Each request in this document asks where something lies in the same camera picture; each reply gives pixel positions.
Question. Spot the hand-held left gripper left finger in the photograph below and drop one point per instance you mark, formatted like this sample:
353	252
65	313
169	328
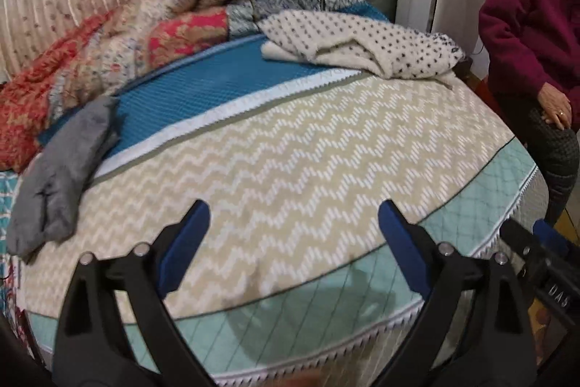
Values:
113	314

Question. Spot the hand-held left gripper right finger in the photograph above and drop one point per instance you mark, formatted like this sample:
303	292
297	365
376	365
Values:
475	314

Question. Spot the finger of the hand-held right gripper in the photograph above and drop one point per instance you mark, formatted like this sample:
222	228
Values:
521	239
550	235

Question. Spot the cream black-spotted fleece garment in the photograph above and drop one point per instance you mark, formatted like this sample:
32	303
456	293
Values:
353	38

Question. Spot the grey garment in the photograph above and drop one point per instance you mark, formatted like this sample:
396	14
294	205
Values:
63	178

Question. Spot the teal patterned bed sheet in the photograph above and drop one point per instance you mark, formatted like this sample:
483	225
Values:
10	205

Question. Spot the beige zigzag blanket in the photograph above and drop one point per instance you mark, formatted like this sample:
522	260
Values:
294	169

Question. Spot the red floral quilt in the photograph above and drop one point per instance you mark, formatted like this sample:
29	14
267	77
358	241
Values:
59	74

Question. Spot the teal mesh mattress pad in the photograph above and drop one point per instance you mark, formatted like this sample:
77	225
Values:
204	83

